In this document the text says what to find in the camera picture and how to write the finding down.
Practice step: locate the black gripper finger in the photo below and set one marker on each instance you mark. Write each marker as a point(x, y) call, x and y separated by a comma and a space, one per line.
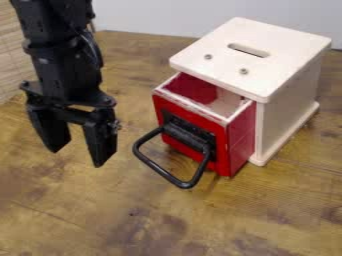
point(51, 129)
point(102, 141)

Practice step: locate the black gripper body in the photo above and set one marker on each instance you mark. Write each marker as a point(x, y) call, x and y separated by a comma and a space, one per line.
point(88, 106)

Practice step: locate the red drawer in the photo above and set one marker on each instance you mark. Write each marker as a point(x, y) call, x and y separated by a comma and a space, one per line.
point(222, 113)

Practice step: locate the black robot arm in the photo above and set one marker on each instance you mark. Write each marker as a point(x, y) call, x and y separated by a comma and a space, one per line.
point(65, 96)

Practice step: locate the white wooden cabinet box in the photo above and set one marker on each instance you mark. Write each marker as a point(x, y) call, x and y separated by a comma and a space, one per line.
point(269, 64)

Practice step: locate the black metal drawer handle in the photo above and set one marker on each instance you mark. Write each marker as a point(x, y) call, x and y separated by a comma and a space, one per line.
point(166, 164)

